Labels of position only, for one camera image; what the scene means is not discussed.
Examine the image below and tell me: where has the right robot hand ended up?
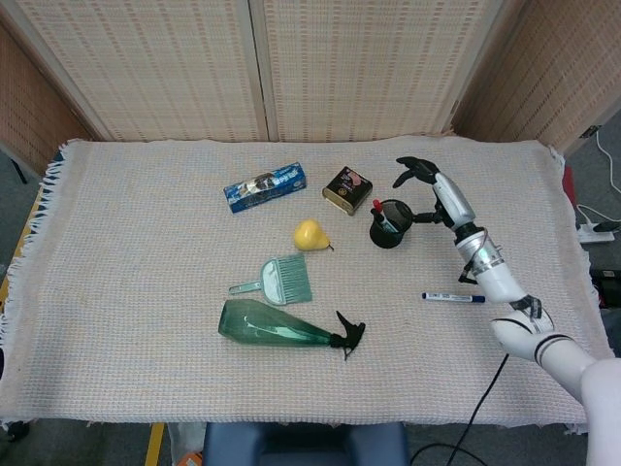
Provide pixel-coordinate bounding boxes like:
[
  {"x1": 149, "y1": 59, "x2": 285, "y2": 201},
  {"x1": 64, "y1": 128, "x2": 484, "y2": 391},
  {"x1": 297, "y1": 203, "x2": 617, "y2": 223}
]
[{"x1": 391, "y1": 155, "x2": 477, "y2": 233}]

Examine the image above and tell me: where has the blue capped marker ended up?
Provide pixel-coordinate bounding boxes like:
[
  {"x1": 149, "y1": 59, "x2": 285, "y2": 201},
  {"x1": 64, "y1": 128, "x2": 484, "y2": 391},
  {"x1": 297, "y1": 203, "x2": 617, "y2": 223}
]
[{"x1": 420, "y1": 291, "x2": 486, "y2": 306}]

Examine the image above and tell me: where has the green marker black cap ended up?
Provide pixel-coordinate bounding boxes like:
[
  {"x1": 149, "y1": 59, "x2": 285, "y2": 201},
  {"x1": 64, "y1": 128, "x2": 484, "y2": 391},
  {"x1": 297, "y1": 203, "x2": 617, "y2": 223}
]
[{"x1": 371, "y1": 207, "x2": 395, "y2": 234}]

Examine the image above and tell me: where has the black mesh pen holder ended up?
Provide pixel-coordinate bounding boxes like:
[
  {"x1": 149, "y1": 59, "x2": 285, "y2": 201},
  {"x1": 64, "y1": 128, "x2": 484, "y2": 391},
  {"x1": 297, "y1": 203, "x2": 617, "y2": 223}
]
[{"x1": 369, "y1": 199, "x2": 413, "y2": 250}]

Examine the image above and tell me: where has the teal hand brush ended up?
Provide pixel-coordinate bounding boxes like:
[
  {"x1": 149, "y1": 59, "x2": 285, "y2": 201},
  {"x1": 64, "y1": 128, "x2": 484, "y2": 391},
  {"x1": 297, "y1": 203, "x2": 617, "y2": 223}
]
[{"x1": 228, "y1": 255, "x2": 313, "y2": 306}]

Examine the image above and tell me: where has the black and gold tin can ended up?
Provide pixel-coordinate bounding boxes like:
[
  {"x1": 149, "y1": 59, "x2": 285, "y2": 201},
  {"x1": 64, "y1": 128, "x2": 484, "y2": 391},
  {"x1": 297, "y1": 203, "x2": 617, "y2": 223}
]
[{"x1": 320, "y1": 166, "x2": 374, "y2": 216}]

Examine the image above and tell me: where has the white power strip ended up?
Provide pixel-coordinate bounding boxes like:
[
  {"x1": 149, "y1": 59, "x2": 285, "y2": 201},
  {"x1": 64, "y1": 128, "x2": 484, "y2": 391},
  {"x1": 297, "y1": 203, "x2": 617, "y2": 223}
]
[{"x1": 576, "y1": 220, "x2": 615, "y2": 244}]

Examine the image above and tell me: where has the yellow pear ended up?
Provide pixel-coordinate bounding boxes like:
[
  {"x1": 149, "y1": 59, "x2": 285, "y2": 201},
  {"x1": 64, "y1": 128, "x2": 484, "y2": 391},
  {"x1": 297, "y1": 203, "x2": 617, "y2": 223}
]
[{"x1": 293, "y1": 218, "x2": 336, "y2": 252}]

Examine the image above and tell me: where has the light woven screen panel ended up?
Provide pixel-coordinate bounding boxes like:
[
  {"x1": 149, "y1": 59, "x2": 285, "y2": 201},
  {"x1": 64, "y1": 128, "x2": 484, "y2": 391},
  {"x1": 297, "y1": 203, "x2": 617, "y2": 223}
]
[
  {"x1": 249, "y1": 0, "x2": 528, "y2": 143},
  {"x1": 0, "y1": 0, "x2": 271, "y2": 143}
]

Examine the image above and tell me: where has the brown woven screen panel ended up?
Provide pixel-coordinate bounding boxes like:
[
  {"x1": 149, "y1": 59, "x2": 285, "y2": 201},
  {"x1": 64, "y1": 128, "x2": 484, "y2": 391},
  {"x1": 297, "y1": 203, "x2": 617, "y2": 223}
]
[
  {"x1": 453, "y1": 0, "x2": 621, "y2": 156},
  {"x1": 0, "y1": 18, "x2": 98, "y2": 176}
]

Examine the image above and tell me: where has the black equipment case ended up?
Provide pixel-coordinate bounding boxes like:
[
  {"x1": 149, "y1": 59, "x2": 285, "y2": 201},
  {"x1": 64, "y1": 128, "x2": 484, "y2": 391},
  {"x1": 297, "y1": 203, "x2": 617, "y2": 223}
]
[{"x1": 589, "y1": 242, "x2": 621, "y2": 312}]

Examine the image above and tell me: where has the blue cardboard box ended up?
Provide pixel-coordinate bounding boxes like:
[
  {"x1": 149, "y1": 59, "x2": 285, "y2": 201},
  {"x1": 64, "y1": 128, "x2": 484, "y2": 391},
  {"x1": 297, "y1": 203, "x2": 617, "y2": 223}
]
[{"x1": 222, "y1": 162, "x2": 310, "y2": 216}]

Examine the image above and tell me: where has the green spray bottle black trigger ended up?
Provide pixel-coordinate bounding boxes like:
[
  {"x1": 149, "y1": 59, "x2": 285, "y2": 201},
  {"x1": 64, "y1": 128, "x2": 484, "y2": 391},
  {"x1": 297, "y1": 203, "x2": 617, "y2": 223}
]
[{"x1": 217, "y1": 298, "x2": 367, "y2": 361}]

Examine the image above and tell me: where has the white waffle tablecloth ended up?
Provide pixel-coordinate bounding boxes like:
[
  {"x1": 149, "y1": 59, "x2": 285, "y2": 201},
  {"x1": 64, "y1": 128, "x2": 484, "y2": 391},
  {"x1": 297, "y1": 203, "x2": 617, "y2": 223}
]
[{"x1": 0, "y1": 135, "x2": 615, "y2": 433}]

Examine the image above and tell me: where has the black stand leg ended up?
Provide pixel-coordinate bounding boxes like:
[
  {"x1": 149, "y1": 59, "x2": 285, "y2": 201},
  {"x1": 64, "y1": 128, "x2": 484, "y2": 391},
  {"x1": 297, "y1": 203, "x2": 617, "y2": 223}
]
[{"x1": 0, "y1": 148, "x2": 29, "y2": 185}]

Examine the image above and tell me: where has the white power cable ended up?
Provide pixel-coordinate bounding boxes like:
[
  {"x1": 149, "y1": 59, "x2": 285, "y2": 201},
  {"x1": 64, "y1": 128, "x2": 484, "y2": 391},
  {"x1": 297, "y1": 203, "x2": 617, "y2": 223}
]
[{"x1": 594, "y1": 128, "x2": 621, "y2": 195}]

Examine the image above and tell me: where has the black cable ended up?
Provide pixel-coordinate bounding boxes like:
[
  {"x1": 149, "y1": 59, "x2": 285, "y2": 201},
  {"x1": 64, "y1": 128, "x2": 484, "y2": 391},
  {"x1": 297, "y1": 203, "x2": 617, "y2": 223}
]
[{"x1": 409, "y1": 353, "x2": 510, "y2": 466}]

